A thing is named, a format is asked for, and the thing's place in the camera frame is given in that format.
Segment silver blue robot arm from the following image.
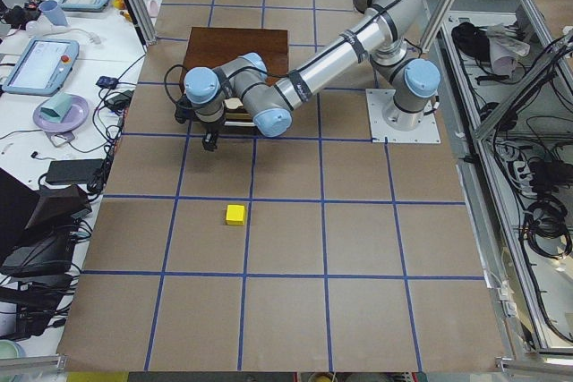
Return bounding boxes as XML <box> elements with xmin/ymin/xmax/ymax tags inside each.
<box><xmin>174</xmin><ymin>0</ymin><xmax>440</xmax><ymax>151</ymax></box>

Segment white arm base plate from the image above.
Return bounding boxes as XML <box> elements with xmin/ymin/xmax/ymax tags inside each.
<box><xmin>365</xmin><ymin>89</ymin><xmax>441</xmax><ymax>145</ymax></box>

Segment purple plate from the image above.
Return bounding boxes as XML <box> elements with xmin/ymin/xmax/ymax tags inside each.
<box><xmin>32</xmin><ymin>92</ymin><xmax>90</xmax><ymax>133</ymax></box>

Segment lower teach pendant tablet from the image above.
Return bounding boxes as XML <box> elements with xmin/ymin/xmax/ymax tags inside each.
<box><xmin>2</xmin><ymin>38</ymin><xmax>80</xmax><ymax>97</ymax></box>

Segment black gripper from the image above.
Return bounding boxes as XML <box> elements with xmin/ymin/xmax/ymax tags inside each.
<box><xmin>198</xmin><ymin>112</ymin><xmax>225</xmax><ymax>151</ymax></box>

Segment light blue plastic cup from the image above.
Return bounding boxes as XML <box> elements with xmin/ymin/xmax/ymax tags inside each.
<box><xmin>38</xmin><ymin>0</ymin><xmax>68</xmax><ymax>27</ymax></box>

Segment teal box on plate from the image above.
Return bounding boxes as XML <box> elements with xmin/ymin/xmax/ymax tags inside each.
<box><xmin>39</xmin><ymin>92</ymin><xmax>73</xmax><ymax>123</ymax></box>

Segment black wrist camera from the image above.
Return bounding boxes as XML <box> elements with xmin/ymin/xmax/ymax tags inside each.
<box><xmin>174</xmin><ymin>94</ymin><xmax>194</xmax><ymax>123</ymax></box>

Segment yellow block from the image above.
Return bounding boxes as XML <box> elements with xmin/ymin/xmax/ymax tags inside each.
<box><xmin>225</xmin><ymin>204</ymin><xmax>247</xmax><ymax>226</ymax></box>

